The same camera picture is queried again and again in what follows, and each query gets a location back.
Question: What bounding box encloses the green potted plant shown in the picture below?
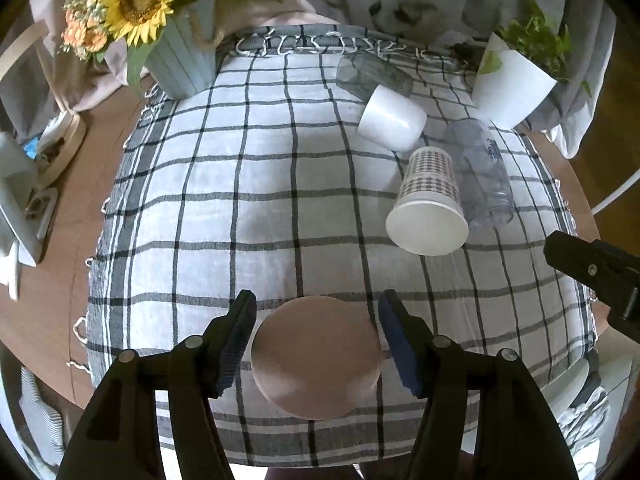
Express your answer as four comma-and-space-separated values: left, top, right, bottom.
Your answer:
490, 0, 572, 82

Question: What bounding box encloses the clear plastic cup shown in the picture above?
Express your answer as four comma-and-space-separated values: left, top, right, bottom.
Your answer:
442, 118, 515, 228

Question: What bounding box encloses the grey curtain fabric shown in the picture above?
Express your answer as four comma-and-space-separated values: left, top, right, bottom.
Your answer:
308, 0, 616, 158

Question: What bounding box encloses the patterned paper cup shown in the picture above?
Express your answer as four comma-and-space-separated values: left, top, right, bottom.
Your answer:
385, 146, 469, 257

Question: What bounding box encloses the white paper cup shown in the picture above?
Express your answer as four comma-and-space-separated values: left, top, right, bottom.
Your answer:
357, 84, 427, 152

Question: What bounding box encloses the wooden chair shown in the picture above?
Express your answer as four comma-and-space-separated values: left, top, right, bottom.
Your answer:
0, 21, 52, 84

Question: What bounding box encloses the white plant pot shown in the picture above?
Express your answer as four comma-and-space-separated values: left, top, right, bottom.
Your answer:
472, 32, 556, 130

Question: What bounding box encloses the light blue ribbed vase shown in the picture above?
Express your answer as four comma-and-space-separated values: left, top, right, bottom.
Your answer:
144, 0, 217, 100

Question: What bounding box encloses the clear glass tumbler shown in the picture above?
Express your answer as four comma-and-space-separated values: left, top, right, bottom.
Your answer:
336, 51, 413, 102

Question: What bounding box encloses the grey checked tablecloth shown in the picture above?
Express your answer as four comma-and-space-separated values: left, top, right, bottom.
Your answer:
67, 23, 599, 468

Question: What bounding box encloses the round wooden tray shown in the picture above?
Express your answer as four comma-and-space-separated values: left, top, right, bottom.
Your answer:
35, 110, 87, 191

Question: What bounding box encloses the blue cloth on tray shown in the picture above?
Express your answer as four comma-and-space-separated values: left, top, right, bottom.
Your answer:
23, 138, 39, 159

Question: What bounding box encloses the grey tablet stand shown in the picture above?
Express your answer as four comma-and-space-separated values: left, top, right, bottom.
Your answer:
1, 132, 58, 301

